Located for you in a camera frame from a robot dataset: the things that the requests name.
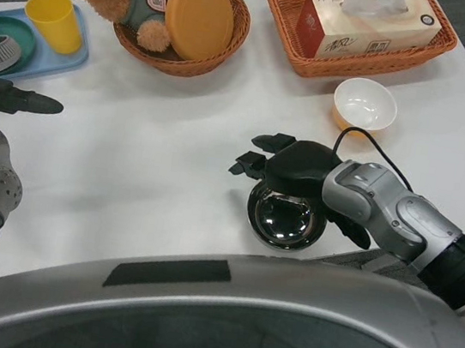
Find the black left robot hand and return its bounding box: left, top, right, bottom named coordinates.
left=0, top=66, right=69, bottom=123

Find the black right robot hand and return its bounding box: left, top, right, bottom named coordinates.
left=219, top=126, right=387, bottom=252

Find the shiny metal bowl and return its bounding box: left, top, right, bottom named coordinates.
left=240, top=179, right=335, bottom=258

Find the white tissue paper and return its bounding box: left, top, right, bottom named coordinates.
left=338, top=0, right=412, bottom=27

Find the light blue plastic tray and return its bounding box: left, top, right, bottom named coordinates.
left=0, top=0, right=97, bottom=92

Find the yellow plastic cup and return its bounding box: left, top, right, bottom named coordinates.
left=19, top=0, right=90, bottom=58

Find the white bowl orange outside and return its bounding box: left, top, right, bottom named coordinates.
left=328, top=74, right=403, bottom=140

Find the red and beige tissue box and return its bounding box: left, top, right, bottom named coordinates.
left=292, top=0, right=447, bottom=77

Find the silver robot chest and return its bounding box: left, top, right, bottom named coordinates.
left=0, top=216, right=465, bottom=348

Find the round wicker basket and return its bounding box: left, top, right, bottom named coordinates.
left=106, top=0, right=255, bottom=86

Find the rectangular wicker basket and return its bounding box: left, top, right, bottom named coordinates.
left=252, top=0, right=465, bottom=99

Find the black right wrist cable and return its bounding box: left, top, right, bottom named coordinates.
left=328, top=123, right=421, bottom=192

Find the orange round disc lid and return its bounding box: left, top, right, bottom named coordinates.
left=158, top=0, right=239, bottom=68

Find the green round plate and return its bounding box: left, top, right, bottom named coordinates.
left=0, top=15, right=41, bottom=81

